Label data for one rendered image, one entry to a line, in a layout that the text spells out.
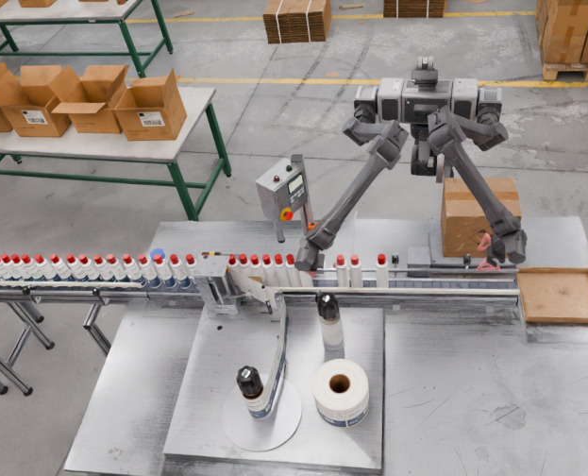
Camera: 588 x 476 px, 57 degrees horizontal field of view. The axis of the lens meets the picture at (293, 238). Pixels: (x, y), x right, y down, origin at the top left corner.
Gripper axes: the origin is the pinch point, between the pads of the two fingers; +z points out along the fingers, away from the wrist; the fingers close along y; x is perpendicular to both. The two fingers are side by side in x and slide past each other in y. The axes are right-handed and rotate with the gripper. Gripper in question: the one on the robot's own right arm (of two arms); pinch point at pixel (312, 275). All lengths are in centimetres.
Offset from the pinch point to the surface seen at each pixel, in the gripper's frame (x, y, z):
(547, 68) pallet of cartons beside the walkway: 311, 155, 104
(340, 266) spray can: 16.0, 8.2, 13.9
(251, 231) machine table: 56, -42, 36
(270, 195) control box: 17.7, -15.5, -25.7
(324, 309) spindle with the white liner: -13.7, 5.3, 2.6
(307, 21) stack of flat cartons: 407, -61, 95
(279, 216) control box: 17.1, -13.5, -14.6
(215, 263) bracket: 9.1, -42.5, 4.5
